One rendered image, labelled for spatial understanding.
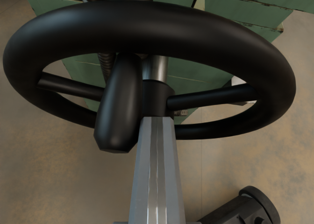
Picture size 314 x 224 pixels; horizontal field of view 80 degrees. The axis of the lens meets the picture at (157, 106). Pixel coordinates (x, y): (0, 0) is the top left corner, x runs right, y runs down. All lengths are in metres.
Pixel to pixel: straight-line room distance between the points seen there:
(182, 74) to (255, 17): 0.22
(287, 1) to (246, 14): 0.05
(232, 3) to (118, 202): 0.93
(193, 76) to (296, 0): 0.26
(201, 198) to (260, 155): 0.44
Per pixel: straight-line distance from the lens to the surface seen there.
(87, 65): 0.53
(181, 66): 0.47
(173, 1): 0.21
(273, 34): 0.41
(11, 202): 1.15
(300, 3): 0.38
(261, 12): 0.37
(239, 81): 0.54
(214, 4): 0.34
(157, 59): 0.24
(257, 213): 1.00
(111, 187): 1.03
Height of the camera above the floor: 1.03
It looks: 69 degrees down
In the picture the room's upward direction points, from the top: 25 degrees clockwise
